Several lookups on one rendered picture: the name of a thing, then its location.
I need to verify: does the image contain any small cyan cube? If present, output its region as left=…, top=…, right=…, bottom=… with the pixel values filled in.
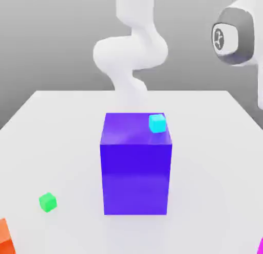
left=148, top=114, right=167, bottom=134

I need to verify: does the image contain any small green cube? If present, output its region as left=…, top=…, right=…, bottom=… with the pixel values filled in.
left=39, top=192, right=58, bottom=213

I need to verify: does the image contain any large blue box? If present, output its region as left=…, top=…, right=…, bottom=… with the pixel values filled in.
left=100, top=112, right=173, bottom=216

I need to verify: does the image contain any large orange box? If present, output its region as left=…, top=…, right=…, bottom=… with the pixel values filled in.
left=0, top=217, right=16, bottom=254

